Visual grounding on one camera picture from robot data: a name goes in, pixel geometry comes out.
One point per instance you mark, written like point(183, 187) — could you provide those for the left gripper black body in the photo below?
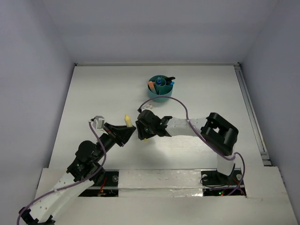
point(113, 133)

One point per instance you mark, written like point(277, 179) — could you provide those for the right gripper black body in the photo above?
point(145, 131)

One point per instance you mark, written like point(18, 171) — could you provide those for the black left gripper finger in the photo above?
point(111, 127)
point(125, 134)

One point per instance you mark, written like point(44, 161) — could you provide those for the yellow highlighter body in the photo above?
point(128, 121)

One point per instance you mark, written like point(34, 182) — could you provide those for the clear orange-tipped highlighter body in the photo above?
point(152, 88)

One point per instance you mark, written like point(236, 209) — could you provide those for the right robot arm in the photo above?
point(215, 131)

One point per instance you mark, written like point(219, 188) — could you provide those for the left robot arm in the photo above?
point(84, 172)

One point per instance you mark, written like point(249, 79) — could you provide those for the teal round compartment organizer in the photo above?
point(164, 90)

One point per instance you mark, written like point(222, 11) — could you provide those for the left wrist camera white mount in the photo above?
point(97, 123)

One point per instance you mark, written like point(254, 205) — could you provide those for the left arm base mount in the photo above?
point(108, 187)

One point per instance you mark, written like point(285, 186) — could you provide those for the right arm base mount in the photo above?
point(218, 184)

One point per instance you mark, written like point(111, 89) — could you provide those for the metal rail table edge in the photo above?
point(252, 116)

